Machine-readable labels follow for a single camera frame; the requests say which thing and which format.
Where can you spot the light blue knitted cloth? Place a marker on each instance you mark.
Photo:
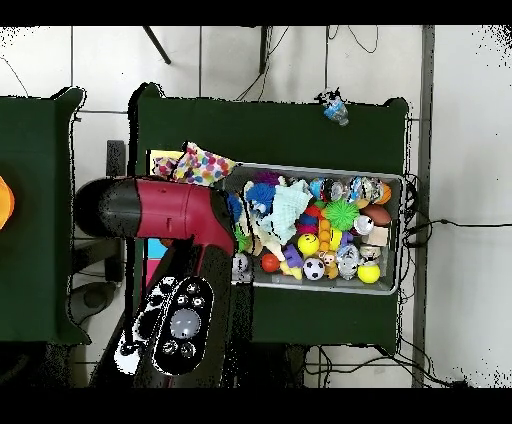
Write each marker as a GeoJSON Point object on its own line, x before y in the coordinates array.
{"type": "Point", "coordinates": [286, 212]}

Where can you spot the yellow smiley ball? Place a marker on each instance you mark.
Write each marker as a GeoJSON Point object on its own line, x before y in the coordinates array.
{"type": "Point", "coordinates": [308, 244]}

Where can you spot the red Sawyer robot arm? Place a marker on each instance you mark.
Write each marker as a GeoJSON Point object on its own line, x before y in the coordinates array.
{"type": "Point", "coordinates": [168, 208]}

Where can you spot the silver mesh bin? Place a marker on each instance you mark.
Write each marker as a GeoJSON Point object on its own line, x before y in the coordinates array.
{"type": "Point", "coordinates": [340, 284]}

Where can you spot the wooden box with three holes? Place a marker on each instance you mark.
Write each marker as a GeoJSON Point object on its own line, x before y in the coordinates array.
{"type": "Point", "coordinates": [160, 154]}

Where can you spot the blue spiky ball with eyes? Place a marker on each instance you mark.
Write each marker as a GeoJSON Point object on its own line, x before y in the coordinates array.
{"type": "Point", "coordinates": [260, 194]}

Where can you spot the purple spiky toy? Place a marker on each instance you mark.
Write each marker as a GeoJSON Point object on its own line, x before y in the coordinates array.
{"type": "Point", "coordinates": [267, 178]}

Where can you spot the orange red ball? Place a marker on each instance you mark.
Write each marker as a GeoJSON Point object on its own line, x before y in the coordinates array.
{"type": "Point", "coordinates": [270, 262]}

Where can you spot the white baseball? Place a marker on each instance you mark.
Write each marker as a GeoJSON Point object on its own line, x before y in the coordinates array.
{"type": "Point", "coordinates": [241, 264]}

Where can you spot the black and white soccer ball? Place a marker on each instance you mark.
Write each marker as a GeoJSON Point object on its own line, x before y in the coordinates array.
{"type": "Point", "coordinates": [314, 268]}

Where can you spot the green spiky ball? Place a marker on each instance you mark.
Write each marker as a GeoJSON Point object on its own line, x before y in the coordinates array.
{"type": "Point", "coordinates": [341, 214]}

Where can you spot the dark green table cloth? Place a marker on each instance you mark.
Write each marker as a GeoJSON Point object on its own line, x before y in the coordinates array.
{"type": "Point", "coordinates": [300, 132]}

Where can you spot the crushed clear plastic bottle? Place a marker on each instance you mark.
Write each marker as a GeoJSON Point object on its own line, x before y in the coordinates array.
{"type": "Point", "coordinates": [336, 111]}

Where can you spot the black stand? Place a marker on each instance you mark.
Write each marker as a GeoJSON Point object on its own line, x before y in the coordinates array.
{"type": "Point", "coordinates": [116, 160]}

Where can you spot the black tripod leg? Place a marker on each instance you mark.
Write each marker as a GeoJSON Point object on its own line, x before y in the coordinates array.
{"type": "Point", "coordinates": [158, 46]}
{"type": "Point", "coordinates": [264, 48]}

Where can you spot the grey round floor base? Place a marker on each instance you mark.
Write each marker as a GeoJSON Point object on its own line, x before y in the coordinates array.
{"type": "Point", "coordinates": [94, 298]}

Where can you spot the green covered side table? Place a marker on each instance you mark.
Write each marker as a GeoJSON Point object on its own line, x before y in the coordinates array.
{"type": "Point", "coordinates": [36, 260]}

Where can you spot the orange object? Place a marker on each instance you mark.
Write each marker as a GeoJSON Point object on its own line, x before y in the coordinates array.
{"type": "Point", "coordinates": [6, 204]}

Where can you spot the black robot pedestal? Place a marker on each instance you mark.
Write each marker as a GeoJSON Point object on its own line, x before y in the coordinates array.
{"type": "Point", "coordinates": [276, 364]}

